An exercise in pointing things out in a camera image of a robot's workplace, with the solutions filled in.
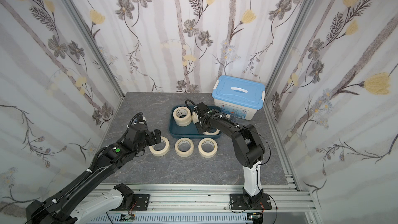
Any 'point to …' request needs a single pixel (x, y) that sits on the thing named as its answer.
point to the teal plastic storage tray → (190, 131)
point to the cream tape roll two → (183, 116)
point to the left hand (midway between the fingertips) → (155, 132)
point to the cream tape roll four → (208, 148)
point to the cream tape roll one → (161, 152)
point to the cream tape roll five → (195, 118)
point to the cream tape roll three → (184, 147)
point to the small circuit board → (127, 218)
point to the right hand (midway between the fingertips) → (205, 123)
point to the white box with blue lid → (237, 97)
